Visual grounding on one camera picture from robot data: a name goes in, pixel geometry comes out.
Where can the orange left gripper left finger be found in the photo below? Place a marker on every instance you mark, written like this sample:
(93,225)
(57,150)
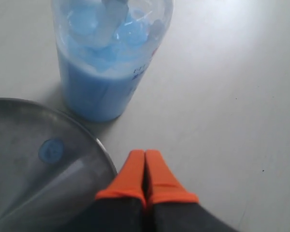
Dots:
(119,207)

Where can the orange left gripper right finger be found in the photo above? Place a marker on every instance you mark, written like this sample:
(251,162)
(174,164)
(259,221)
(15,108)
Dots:
(175,209)

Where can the blue pump lotion bottle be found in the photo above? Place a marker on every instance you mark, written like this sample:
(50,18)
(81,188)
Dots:
(104,48)

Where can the round steel plate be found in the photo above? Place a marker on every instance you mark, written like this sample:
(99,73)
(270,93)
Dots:
(36,196)

